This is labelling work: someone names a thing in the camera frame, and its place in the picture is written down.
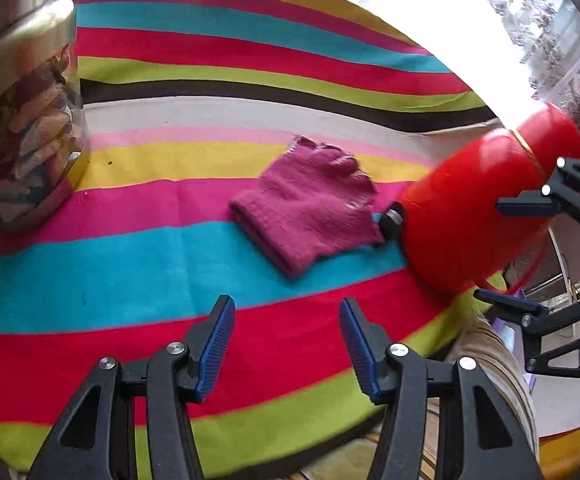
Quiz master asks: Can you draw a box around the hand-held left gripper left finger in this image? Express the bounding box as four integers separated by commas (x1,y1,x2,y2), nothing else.
30,295,237,480

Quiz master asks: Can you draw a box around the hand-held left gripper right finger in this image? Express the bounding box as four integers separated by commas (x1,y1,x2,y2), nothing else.
339,297,543,480

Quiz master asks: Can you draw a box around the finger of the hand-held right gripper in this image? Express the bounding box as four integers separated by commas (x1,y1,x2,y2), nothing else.
496,157,580,231
475,289,580,377

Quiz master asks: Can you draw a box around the white box with purple edges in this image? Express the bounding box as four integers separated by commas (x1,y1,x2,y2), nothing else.
527,372,580,437

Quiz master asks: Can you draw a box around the magenta knitted glove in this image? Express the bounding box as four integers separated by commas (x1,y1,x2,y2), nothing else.
229,135,387,281

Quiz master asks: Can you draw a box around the red thermos jug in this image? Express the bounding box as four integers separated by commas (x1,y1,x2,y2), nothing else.
400,104,580,297

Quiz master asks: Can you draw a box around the beige striped towel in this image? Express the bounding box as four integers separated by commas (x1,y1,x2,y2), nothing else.
442,312,539,456

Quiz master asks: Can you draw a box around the colourful striped tablecloth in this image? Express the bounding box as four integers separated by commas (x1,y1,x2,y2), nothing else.
0,0,510,476

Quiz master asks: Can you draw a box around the small black silver object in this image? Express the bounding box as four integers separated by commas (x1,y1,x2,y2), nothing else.
372,201,405,242

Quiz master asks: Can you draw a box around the white lace curtain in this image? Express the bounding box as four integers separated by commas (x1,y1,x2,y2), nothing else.
455,0,580,147

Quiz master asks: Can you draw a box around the glass jar with gold lid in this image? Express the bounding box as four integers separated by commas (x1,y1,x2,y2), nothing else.
0,0,91,234

